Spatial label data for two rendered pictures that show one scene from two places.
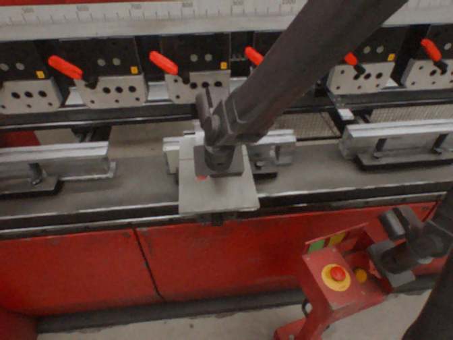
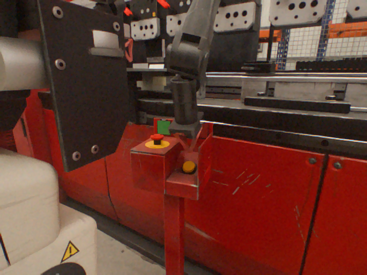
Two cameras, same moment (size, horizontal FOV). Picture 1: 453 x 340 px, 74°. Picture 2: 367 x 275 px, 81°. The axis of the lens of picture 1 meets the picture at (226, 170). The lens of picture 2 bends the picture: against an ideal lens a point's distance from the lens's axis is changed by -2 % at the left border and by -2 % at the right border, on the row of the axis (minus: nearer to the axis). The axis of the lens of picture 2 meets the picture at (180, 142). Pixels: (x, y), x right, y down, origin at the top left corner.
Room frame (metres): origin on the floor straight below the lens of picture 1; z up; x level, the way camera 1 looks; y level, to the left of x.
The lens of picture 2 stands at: (-0.08, -0.73, 0.98)
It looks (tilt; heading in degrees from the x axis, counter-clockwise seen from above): 18 degrees down; 39
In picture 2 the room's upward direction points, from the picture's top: straight up
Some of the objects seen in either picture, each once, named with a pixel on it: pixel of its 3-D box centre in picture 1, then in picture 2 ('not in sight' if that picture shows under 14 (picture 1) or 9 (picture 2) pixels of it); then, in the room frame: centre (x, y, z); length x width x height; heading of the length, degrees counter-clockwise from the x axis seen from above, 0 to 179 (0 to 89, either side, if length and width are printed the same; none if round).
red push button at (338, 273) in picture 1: (336, 275); (157, 140); (0.36, -0.29, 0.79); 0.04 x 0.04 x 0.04
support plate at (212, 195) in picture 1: (214, 169); (132, 70); (0.54, 0.03, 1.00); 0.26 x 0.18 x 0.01; 6
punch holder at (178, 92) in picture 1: (197, 63); (149, 20); (0.69, 0.07, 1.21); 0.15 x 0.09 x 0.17; 96
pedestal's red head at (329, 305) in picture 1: (345, 273); (173, 154); (0.39, -0.33, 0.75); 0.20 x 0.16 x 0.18; 109
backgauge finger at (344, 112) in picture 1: (334, 93); (255, 66); (0.89, -0.36, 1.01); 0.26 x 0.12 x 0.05; 6
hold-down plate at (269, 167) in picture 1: (226, 172); (155, 94); (0.64, 0.00, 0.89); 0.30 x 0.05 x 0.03; 96
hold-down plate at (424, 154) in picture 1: (404, 158); (292, 103); (0.70, -0.56, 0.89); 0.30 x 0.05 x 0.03; 96
